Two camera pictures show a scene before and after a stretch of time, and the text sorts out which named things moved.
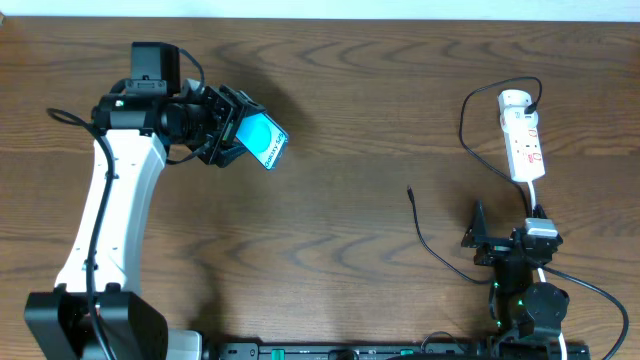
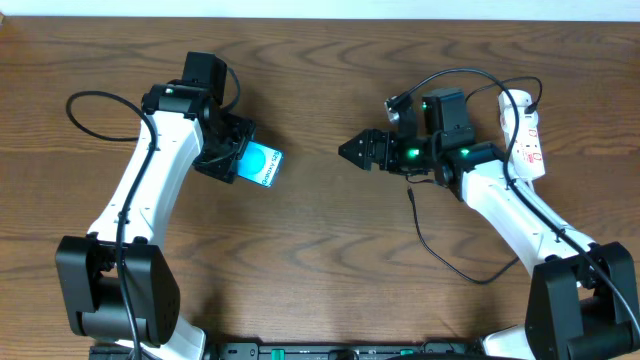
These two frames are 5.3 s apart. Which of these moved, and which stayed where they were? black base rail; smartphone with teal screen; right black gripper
Moved: smartphone with teal screen; right black gripper
Stayed: black base rail
